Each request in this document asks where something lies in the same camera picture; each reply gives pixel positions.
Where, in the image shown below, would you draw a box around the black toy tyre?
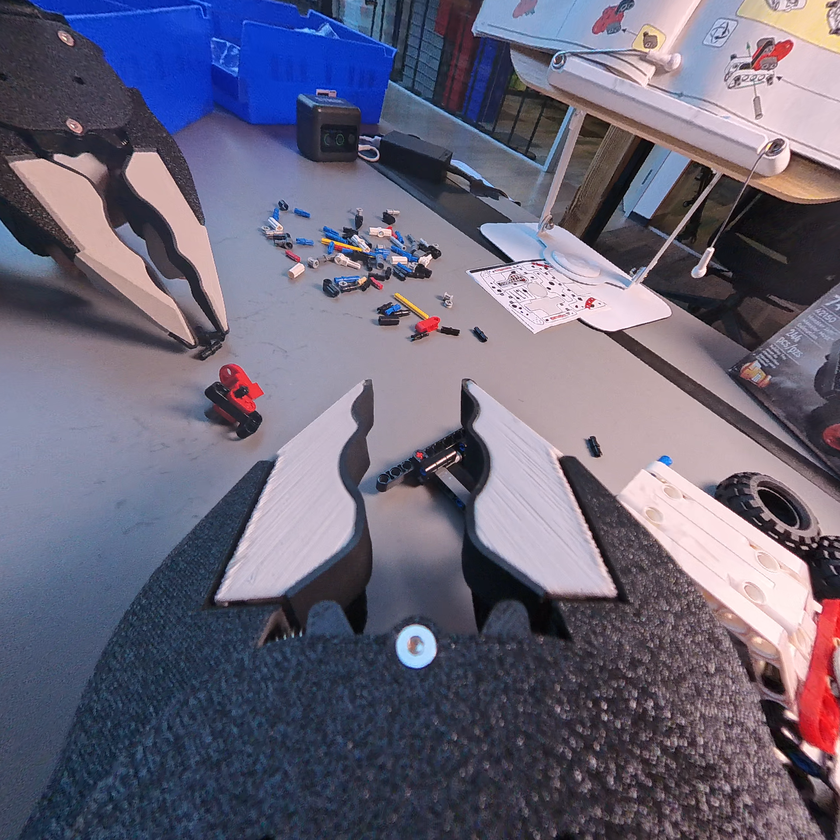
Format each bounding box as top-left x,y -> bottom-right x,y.
807,535 -> 840,601
714,472 -> 821,559

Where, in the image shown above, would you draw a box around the black device with green display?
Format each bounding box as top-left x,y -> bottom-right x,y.
295,92 -> 362,163

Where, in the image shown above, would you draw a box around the stacked red blue crates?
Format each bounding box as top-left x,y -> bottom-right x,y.
394,0 -> 526,126

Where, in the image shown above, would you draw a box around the white printed sheet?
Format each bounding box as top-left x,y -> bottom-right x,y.
466,259 -> 608,334

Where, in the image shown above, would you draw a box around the white stand base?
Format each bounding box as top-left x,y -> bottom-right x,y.
479,220 -> 672,333

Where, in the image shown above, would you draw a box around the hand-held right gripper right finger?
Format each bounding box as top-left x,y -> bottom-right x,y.
461,378 -> 620,601

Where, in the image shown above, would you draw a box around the printed box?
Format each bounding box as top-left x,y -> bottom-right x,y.
728,282 -> 840,476

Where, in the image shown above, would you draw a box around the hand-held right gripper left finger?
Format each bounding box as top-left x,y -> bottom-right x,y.
214,379 -> 375,605

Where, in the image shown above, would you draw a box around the black power adapter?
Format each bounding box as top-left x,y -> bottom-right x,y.
379,130 -> 454,183

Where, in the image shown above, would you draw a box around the metal booklet stand frame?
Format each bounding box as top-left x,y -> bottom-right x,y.
538,46 -> 791,280

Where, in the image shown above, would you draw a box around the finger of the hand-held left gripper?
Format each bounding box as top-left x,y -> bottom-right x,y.
122,151 -> 231,342
8,153 -> 200,350

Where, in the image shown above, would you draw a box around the blue plastic bin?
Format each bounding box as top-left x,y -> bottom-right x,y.
210,0 -> 398,126
29,0 -> 214,135

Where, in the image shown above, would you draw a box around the instruction booklet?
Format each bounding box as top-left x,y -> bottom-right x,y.
472,0 -> 840,170

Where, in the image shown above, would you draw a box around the black white toy brick model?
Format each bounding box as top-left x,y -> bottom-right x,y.
376,425 -> 840,834

